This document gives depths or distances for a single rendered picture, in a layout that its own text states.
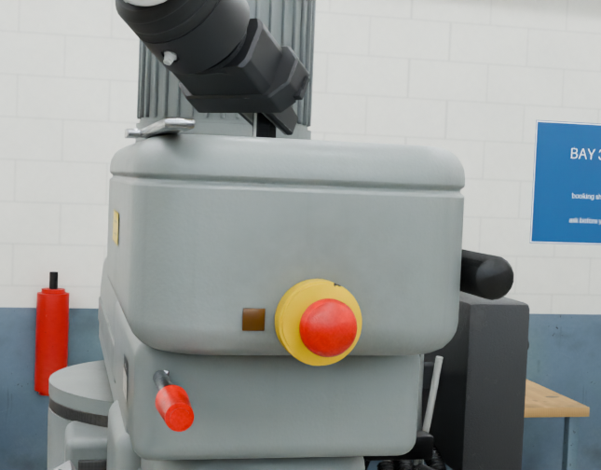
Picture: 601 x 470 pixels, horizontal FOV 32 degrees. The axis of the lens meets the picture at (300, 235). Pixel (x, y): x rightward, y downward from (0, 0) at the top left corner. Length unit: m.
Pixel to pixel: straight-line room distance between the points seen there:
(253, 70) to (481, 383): 0.55
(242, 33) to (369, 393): 0.31
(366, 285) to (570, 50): 5.09
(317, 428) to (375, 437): 0.05
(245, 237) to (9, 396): 4.54
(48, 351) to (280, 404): 4.23
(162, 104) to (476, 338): 0.45
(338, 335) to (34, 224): 4.48
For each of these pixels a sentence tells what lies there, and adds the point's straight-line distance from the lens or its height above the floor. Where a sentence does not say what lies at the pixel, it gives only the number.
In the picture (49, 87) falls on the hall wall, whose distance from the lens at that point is 5.17.
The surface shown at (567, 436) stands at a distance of 5.05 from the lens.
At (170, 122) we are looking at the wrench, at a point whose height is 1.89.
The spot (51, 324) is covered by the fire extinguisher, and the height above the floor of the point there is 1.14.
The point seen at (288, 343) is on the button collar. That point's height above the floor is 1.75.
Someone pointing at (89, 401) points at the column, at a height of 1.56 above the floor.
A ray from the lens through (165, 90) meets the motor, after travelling 1.14.
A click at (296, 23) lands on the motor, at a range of 1.16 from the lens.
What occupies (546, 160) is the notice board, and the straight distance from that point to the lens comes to 5.73.
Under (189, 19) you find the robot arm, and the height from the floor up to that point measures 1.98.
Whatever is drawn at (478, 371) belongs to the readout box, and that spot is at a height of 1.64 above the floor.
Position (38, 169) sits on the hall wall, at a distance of 5.15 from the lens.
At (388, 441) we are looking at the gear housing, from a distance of 0.90.
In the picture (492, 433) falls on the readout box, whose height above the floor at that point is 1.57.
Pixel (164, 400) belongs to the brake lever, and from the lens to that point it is 0.73.
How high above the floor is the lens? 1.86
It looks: 3 degrees down
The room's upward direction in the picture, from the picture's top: 2 degrees clockwise
